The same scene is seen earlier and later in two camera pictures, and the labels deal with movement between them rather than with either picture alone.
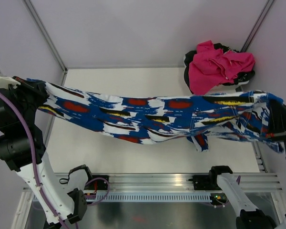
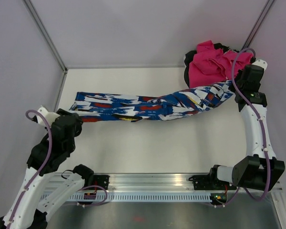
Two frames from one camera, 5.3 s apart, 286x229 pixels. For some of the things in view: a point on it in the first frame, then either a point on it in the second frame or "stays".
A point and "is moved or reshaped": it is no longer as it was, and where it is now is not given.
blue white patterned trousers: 244,116 is moved or reshaped
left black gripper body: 31,97 to 80,122
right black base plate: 205,182 stays
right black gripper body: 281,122 to 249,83
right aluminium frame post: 260,20 stays
